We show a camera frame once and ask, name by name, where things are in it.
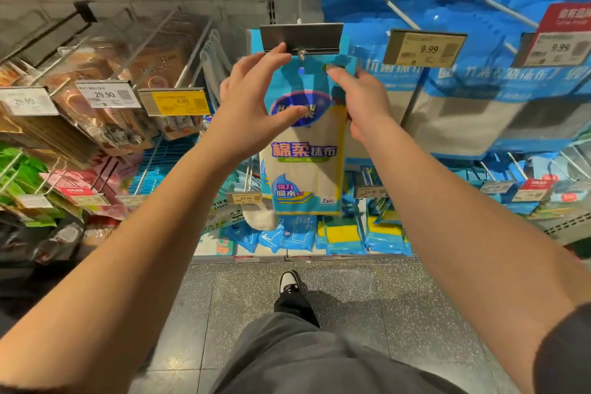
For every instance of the person's left hand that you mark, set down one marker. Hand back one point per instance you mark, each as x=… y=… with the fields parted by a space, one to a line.
x=245 y=117

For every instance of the person's right hand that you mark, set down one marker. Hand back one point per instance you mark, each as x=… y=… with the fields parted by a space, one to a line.
x=365 y=103

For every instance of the blue antibacterial cloth packets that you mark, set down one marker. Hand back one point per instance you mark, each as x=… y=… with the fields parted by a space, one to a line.
x=415 y=80

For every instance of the teal cotton cloth packets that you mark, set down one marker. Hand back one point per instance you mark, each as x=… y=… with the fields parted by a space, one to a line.
x=305 y=177

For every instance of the person's right forearm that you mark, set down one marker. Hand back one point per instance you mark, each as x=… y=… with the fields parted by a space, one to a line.
x=480 y=241

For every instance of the small yellowish shelf tag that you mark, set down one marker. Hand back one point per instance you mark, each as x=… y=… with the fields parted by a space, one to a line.
x=246 y=197

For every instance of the person's black shoe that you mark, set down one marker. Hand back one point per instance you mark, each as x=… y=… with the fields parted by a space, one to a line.
x=291 y=281

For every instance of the person's grey trousers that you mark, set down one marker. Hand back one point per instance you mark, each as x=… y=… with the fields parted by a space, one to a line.
x=323 y=357

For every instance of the person's dark right sleeve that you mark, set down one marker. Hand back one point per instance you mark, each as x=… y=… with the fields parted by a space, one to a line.
x=568 y=352

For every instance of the bright yellow price tag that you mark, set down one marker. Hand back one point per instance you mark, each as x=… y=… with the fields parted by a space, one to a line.
x=175 y=101

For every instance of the yellowish price tag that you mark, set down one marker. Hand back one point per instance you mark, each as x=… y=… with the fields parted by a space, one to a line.
x=425 y=47
x=302 y=36

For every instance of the metal peg hook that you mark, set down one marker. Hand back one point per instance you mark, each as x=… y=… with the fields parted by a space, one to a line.
x=392 y=9
x=489 y=3

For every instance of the blue glove packets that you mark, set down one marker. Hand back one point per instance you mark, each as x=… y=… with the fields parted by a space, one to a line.
x=295 y=234

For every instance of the yellow green sponge packets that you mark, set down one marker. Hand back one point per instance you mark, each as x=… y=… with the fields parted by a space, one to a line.
x=342 y=234

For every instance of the hanging brownish packets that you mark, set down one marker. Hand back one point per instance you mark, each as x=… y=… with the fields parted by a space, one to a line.
x=120 y=66

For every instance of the pale white price tag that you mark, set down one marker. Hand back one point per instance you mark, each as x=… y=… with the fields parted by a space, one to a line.
x=25 y=101
x=108 y=94

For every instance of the pink goods pile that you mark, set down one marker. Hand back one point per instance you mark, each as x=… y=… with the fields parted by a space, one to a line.
x=83 y=186

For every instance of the red white price tag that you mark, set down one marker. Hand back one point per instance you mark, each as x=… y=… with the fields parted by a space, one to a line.
x=554 y=36

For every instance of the striped sponge packets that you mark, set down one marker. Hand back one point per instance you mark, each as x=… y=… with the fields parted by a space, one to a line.
x=554 y=209

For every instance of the hanging green packets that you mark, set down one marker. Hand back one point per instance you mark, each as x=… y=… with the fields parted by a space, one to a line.
x=23 y=177

